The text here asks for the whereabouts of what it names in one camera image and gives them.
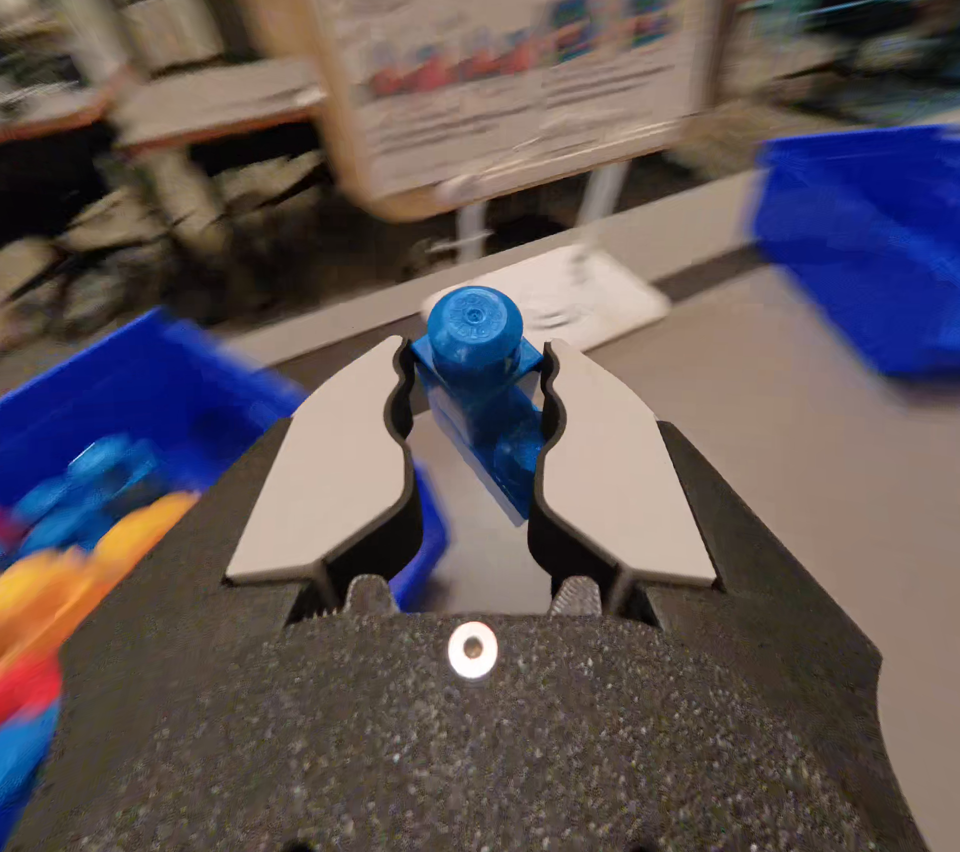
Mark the blue one-stud mega block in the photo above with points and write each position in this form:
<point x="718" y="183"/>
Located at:
<point x="472" y="335"/>

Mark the printed instruction sheet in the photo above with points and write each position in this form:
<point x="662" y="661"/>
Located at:
<point x="487" y="42"/>

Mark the blue storage bin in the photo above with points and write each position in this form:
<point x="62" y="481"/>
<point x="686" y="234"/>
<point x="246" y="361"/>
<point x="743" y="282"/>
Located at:
<point x="862" y="245"/>
<point x="150" y="380"/>

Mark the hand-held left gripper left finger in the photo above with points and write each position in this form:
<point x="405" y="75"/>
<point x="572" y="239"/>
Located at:
<point x="330" y="485"/>

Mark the pile of mega blocks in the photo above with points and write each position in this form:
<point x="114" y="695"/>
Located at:
<point x="75" y="567"/>

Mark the wood-top office desk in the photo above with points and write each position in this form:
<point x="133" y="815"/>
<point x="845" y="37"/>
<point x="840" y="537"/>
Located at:
<point x="225" y="95"/>
<point x="45" y="110"/>

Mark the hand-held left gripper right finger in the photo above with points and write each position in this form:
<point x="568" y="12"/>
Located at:
<point x="622" y="492"/>

